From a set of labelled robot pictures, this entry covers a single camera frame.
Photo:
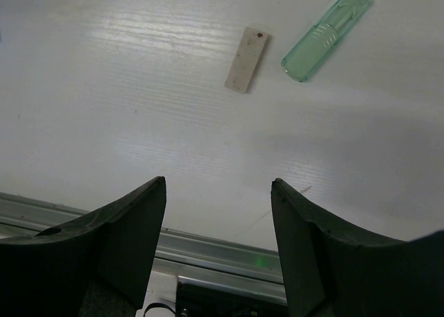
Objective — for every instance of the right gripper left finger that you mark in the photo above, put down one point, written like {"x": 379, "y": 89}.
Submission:
{"x": 96, "y": 265}

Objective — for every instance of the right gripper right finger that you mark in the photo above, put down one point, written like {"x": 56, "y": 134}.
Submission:
{"x": 331, "y": 267}

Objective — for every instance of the beige eraser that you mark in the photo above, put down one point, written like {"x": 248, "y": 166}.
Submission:
{"x": 247, "y": 59}

